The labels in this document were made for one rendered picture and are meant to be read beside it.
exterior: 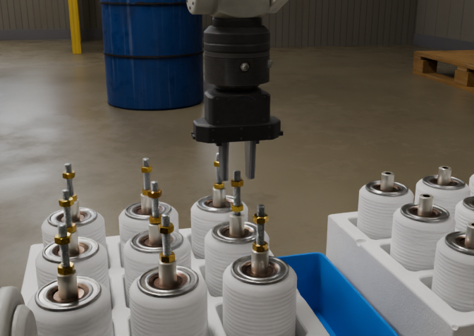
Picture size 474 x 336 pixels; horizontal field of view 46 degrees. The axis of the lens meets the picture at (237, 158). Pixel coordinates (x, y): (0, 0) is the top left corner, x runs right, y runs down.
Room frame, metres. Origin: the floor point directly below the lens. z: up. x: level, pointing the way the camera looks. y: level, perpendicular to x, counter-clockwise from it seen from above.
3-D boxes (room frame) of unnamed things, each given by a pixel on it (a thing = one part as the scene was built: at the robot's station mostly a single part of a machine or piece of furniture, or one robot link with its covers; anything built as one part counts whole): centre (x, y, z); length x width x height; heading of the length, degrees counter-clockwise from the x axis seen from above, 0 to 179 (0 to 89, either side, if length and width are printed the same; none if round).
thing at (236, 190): (0.76, 0.00, 0.31); 0.01 x 0.01 x 0.08
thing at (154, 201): (0.73, 0.11, 0.30); 0.01 x 0.01 x 0.08
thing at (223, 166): (0.76, 0.02, 0.37); 0.03 x 0.02 x 0.06; 13
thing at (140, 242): (0.73, 0.11, 0.25); 0.08 x 0.08 x 0.01
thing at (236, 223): (0.76, 0.00, 0.26); 0.02 x 0.02 x 0.03
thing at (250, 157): (0.77, -0.02, 0.37); 0.03 x 0.02 x 0.06; 13
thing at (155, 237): (0.73, 0.11, 0.26); 0.02 x 0.02 x 0.03
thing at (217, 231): (0.76, 0.00, 0.25); 0.08 x 0.08 x 0.01
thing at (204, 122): (0.76, 0.00, 0.46); 0.13 x 0.10 x 0.12; 103
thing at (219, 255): (0.76, 0.00, 0.16); 0.10 x 0.10 x 0.18
